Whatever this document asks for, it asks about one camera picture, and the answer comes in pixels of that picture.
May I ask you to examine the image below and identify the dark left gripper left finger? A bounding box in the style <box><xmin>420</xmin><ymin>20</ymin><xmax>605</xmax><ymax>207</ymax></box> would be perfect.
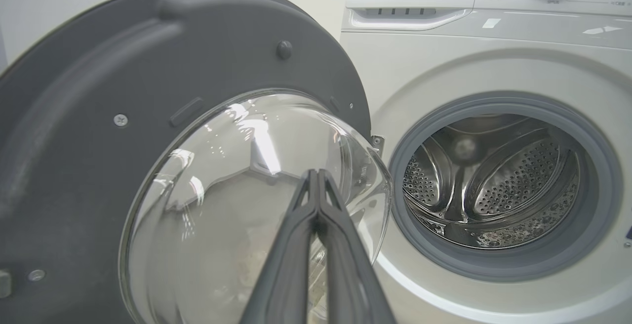
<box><xmin>239</xmin><ymin>169</ymin><xmax>319</xmax><ymax>324</ymax></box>

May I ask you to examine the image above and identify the steel perforated washer drum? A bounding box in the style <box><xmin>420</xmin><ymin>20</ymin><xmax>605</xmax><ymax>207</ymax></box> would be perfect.
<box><xmin>402</xmin><ymin>114</ymin><xmax>581</xmax><ymax>249</ymax></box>

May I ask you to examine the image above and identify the white front-load washing machine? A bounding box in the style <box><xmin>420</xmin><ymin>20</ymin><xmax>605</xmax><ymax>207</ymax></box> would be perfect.
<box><xmin>340</xmin><ymin>0</ymin><xmax>632</xmax><ymax>324</ymax></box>

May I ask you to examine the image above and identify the round dark washer door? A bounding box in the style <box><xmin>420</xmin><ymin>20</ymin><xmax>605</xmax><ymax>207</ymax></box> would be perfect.
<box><xmin>0</xmin><ymin>0</ymin><xmax>394</xmax><ymax>324</ymax></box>

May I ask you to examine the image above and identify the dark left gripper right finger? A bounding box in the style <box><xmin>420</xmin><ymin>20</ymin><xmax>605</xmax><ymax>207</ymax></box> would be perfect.
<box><xmin>317</xmin><ymin>169</ymin><xmax>395</xmax><ymax>324</ymax></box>

